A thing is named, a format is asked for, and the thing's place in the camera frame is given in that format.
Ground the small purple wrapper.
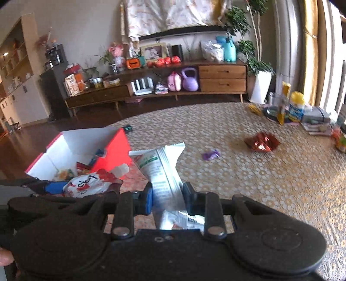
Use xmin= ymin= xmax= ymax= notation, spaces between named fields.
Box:
xmin=202 ymin=149 xmax=221 ymax=161

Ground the clear plastic bag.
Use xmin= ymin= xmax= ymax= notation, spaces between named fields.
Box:
xmin=200 ymin=40 xmax=225 ymax=62

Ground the person's left hand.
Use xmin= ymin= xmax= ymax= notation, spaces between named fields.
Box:
xmin=0 ymin=249 xmax=15 ymax=267

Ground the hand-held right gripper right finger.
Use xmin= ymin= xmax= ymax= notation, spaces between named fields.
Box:
xmin=183 ymin=182 xmax=260 ymax=240

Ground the black mini fridge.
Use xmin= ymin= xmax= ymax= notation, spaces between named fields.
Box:
xmin=40 ymin=61 xmax=72 ymax=121

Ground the white router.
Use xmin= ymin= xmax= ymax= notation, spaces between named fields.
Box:
xmin=131 ymin=77 xmax=155 ymax=96

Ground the floral tv cover cloth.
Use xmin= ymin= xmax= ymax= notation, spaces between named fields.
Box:
xmin=120 ymin=0 xmax=231 ymax=42

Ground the black speaker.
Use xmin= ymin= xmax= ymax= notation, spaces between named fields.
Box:
xmin=171 ymin=44 xmax=184 ymax=61

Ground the tall plant in white pot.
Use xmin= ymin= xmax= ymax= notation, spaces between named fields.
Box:
xmin=225 ymin=0 xmax=275 ymax=105

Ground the brown red foil packet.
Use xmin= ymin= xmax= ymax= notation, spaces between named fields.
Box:
xmin=244 ymin=132 xmax=280 ymax=153

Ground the white standing air conditioner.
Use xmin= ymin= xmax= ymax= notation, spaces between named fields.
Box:
xmin=273 ymin=0 xmax=306 ymax=90

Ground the stack of magazines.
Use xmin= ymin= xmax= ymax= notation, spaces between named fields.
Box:
xmin=301 ymin=121 xmax=335 ymax=136

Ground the pink round case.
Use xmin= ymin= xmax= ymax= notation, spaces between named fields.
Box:
xmin=167 ymin=71 xmax=182 ymax=92

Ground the wooden tv cabinet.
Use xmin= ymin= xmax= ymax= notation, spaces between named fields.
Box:
xmin=64 ymin=61 xmax=249 ymax=110

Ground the green plant in patterned pot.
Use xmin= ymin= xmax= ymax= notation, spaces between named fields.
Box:
xmin=98 ymin=51 xmax=120 ymax=75

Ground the framed photo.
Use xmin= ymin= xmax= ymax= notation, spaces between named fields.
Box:
xmin=140 ymin=42 xmax=167 ymax=62

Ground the black coffee machine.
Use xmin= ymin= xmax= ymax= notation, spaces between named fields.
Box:
xmin=44 ymin=44 xmax=66 ymax=71

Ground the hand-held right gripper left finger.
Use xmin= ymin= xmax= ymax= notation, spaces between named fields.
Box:
xmin=78 ymin=184 xmax=153 ymax=240

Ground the purple kettlebell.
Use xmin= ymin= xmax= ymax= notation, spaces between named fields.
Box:
xmin=181 ymin=67 xmax=199 ymax=92

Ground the small leafy potted plant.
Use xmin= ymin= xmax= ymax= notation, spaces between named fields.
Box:
xmin=83 ymin=63 xmax=100 ymax=81

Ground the gold curtain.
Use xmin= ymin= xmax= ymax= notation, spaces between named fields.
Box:
xmin=297 ymin=0 xmax=325 ymax=106

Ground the orange box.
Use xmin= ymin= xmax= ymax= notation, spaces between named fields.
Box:
xmin=74 ymin=73 xmax=86 ymax=91

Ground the clear glass cup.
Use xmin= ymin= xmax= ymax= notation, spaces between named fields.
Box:
xmin=267 ymin=92 xmax=284 ymax=116

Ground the yellow capped bottle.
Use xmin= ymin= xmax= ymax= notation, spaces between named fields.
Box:
xmin=288 ymin=91 xmax=306 ymax=123

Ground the dried flower bouquet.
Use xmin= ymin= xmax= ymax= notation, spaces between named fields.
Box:
xmin=36 ymin=26 xmax=58 ymax=50

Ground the tall yellow tube packet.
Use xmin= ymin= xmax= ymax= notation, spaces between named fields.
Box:
xmin=277 ymin=81 xmax=292 ymax=125

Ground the red gift box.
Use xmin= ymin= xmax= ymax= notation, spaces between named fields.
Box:
xmin=63 ymin=64 xmax=82 ymax=76

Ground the white red script snack packet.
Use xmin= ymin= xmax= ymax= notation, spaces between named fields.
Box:
xmin=62 ymin=172 xmax=124 ymax=200

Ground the teal spray bottle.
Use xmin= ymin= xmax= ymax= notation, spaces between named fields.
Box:
xmin=223 ymin=36 xmax=237 ymax=63

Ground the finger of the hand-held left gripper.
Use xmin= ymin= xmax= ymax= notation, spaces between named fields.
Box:
xmin=77 ymin=191 xmax=121 ymax=207
xmin=0 ymin=177 xmax=67 ymax=195

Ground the dark round tray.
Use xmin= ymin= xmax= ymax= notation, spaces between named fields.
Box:
xmin=263 ymin=106 xmax=301 ymax=123

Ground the grey tissue box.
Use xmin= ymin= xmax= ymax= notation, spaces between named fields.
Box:
xmin=301 ymin=106 xmax=331 ymax=124

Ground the long white green snack packet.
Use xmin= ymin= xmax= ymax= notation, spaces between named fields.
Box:
xmin=129 ymin=143 xmax=206 ymax=231

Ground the printed cardboard box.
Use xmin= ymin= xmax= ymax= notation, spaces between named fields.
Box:
xmin=64 ymin=74 xmax=79 ymax=97

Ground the orange green radio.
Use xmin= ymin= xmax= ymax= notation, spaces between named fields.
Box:
xmin=126 ymin=56 xmax=147 ymax=70

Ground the wooden shelf cabinet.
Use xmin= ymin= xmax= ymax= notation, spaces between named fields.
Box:
xmin=0 ymin=13 xmax=52 ymax=128

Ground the red cardboard box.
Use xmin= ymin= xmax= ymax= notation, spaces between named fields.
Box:
xmin=24 ymin=127 xmax=133 ymax=190

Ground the pink flower doll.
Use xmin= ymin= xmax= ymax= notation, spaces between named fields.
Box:
xmin=108 ymin=43 xmax=126 ymax=71

